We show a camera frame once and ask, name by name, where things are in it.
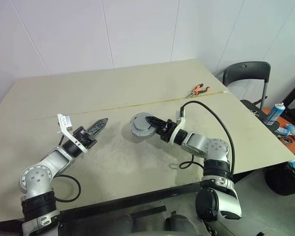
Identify motor housing with copper windings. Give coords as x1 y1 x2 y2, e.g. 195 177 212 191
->
129 115 158 140

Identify dark rounded shape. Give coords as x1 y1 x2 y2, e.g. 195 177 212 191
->
113 215 139 236
164 213 198 236

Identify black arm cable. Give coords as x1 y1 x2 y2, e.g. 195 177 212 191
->
51 134 82 204
178 100 236 177

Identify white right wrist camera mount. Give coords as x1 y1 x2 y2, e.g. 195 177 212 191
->
169 110 187 146

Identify black bin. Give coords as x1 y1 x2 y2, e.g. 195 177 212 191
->
264 156 295 196

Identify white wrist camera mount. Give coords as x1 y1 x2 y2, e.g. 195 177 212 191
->
169 110 187 146
57 113 89 154

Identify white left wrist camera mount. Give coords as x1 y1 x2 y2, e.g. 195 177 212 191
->
57 113 89 154

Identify blue spray can upright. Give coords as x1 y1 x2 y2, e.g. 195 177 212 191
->
263 102 286 125

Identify orange handled pliers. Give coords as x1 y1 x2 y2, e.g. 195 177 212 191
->
186 83 211 99

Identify black folding chair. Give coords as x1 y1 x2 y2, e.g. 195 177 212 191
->
222 61 281 126

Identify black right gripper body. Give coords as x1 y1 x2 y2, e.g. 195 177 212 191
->
158 118 178 144

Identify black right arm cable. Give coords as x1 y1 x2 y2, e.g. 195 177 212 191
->
178 100 236 177

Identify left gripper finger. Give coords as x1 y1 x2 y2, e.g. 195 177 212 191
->
86 118 109 137
94 126 108 139

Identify small blue white can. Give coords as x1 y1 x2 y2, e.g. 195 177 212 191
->
275 127 291 136

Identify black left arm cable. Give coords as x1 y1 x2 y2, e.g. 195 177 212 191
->
51 134 82 204

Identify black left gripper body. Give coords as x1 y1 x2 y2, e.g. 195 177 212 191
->
73 126 98 149

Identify black table frame bar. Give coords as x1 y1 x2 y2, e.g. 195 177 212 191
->
60 183 203 217

